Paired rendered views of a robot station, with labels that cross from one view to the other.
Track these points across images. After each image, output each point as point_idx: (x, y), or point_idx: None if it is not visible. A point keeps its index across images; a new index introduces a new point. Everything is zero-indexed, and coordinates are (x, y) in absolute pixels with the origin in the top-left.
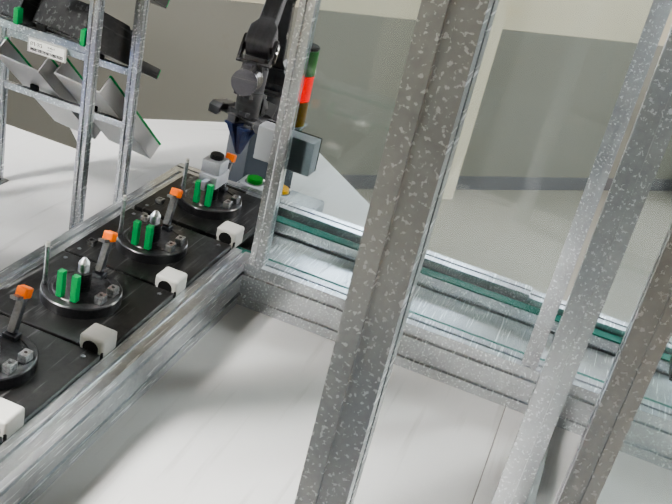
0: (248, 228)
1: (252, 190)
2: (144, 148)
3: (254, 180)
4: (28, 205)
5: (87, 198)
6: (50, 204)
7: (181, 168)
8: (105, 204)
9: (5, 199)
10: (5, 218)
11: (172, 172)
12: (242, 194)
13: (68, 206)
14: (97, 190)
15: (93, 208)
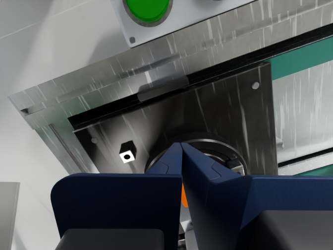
0: (275, 172)
1: (179, 44)
2: (11, 221)
3: (159, 14)
4: (38, 218)
5: (31, 172)
6: (39, 205)
7: (37, 113)
8: (50, 165)
9: (22, 227)
10: (59, 238)
11: (53, 140)
12: (194, 99)
13: (47, 195)
14: (10, 154)
15: (57, 179)
